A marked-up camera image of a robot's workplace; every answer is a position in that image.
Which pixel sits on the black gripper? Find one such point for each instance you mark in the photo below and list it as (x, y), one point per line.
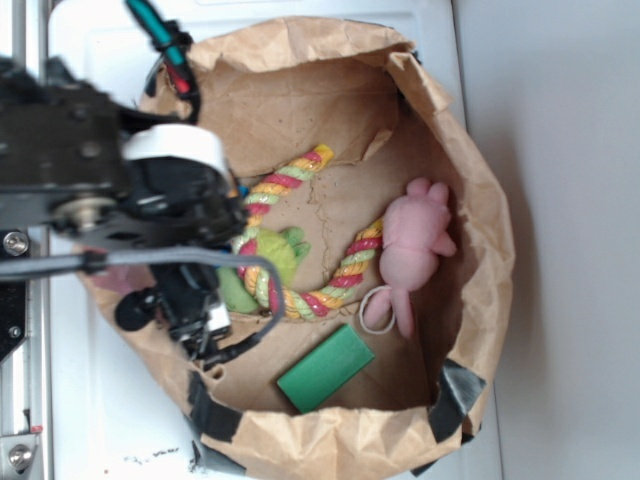
(182, 184)

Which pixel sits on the green plush animal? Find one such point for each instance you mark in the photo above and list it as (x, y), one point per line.
(285, 250)

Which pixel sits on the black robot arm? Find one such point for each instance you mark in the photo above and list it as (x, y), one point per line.
(62, 167)

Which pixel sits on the pink plush animal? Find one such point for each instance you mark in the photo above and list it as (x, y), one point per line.
(414, 238)

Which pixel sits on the brown paper bag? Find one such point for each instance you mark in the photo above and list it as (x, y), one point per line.
(273, 91)

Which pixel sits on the green rectangular block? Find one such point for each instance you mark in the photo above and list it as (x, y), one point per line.
(323, 371)

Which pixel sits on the green and red cable connector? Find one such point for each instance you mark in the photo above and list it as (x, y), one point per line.
(173, 45)

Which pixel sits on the multicolour twisted rope toy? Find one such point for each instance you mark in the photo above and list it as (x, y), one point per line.
(349, 274)

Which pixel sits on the black metal bracket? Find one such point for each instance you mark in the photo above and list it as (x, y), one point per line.
(10, 310)

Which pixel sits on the aluminium frame rail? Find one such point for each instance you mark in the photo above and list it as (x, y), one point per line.
(26, 405)

